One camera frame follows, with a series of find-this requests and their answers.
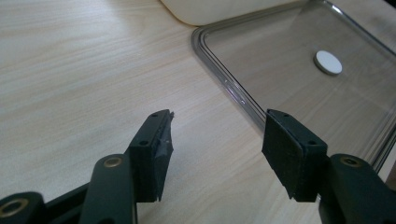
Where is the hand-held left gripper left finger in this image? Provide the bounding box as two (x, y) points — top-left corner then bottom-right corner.
(78, 108), (176, 224)

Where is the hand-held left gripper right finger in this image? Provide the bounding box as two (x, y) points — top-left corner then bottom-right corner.
(262, 108), (396, 224)

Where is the cream plastic container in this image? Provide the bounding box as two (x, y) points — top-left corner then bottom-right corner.
(159, 0), (309, 27)

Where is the clear container lid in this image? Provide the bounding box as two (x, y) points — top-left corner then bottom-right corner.
(191, 0), (396, 173)

